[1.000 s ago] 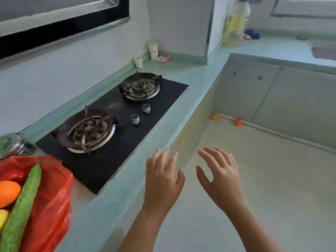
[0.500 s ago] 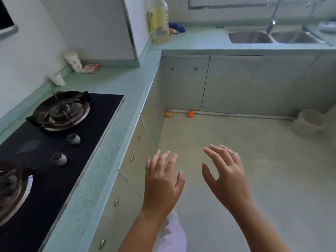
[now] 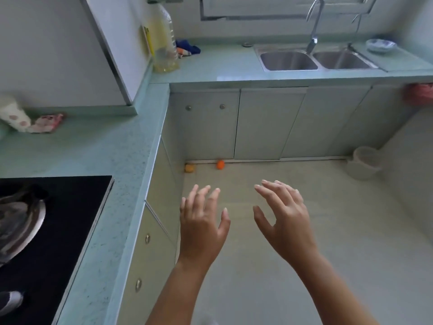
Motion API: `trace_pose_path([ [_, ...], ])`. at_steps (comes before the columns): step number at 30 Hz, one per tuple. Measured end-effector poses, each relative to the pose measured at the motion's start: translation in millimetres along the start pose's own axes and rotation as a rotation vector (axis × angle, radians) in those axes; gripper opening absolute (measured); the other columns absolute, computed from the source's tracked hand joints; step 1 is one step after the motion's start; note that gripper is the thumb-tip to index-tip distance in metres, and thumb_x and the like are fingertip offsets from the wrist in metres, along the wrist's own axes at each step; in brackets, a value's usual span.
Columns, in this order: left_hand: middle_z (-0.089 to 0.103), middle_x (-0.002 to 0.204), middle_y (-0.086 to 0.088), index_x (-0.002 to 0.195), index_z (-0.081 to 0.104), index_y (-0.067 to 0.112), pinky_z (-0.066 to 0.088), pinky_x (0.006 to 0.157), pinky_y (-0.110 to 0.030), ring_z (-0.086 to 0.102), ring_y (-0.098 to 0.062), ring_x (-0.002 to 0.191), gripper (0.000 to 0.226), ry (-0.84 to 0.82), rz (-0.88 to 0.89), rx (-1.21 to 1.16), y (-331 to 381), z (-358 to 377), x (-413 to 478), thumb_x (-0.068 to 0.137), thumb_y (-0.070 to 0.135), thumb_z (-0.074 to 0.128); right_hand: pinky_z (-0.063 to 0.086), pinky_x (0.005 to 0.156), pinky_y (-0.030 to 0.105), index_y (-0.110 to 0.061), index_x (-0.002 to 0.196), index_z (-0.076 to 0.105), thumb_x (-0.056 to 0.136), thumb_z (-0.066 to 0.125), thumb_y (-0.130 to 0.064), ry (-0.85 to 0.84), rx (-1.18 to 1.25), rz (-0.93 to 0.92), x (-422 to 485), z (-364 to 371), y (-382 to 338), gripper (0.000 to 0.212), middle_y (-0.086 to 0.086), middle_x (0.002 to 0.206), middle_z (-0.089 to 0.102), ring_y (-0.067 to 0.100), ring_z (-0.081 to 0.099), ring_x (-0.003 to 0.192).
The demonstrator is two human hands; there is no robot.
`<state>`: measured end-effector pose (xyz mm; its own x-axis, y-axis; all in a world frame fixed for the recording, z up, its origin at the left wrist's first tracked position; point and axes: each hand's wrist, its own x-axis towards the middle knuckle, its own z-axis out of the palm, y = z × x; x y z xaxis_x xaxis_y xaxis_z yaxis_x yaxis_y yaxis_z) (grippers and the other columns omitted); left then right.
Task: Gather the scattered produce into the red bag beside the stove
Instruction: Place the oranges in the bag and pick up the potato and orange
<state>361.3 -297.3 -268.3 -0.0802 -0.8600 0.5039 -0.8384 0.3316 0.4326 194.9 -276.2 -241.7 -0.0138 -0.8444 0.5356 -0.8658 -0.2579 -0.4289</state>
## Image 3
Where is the person's right forearm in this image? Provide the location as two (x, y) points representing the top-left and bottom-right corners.
(288, 250), (380, 325)

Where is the chrome gooseneck faucet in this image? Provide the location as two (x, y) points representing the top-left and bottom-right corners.
(305, 0), (325, 55)

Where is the white range hood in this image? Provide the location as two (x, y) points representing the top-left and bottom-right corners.
(0, 0), (133, 107)

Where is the blue cloth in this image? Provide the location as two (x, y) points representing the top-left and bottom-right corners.
(175, 39), (201, 56)

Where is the person's left forearm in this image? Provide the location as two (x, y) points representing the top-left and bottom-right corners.
(145, 258), (212, 325)

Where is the yellow flat packet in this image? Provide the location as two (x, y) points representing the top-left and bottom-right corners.
(142, 26), (155, 58)

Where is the white pink spotted cloth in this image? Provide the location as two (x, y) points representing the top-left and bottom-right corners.
(0, 95), (32, 134)

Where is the black glass cooktop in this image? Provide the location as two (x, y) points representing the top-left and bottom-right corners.
(0, 175), (115, 325)

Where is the red plastic bag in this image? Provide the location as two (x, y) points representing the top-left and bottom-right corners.
(403, 82), (433, 106)

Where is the person's left hand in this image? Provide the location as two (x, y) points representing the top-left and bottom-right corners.
(179, 184), (231, 269)

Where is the white blue patterned bowl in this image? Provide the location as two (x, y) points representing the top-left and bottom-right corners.
(366, 38), (397, 53)

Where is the pink white crumpled packet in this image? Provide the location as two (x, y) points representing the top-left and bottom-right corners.
(28, 113), (65, 134)

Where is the person's right hand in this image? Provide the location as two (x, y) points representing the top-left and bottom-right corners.
(253, 179), (320, 265)

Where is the white plastic bin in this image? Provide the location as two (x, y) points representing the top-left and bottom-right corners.
(346, 146), (384, 181)

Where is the clear cooking oil bottle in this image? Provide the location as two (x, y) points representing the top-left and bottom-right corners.
(148, 0), (180, 73)

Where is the pale green cabinet door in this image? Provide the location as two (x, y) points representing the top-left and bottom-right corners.
(146, 135), (186, 246)
(234, 87), (308, 161)
(169, 90), (241, 161)
(115, 202), (180, 325)
(280, 86), (372, 159)
(327, 84), (420, 157)

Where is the shiny metal pot lid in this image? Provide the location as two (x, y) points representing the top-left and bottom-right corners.
(0, 186), (47, 268)

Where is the window frame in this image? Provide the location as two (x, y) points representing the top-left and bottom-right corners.
(200, 0), (379, 21)

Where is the stainless steel double sink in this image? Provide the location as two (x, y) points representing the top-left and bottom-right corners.
(254, 44), (379, 72)

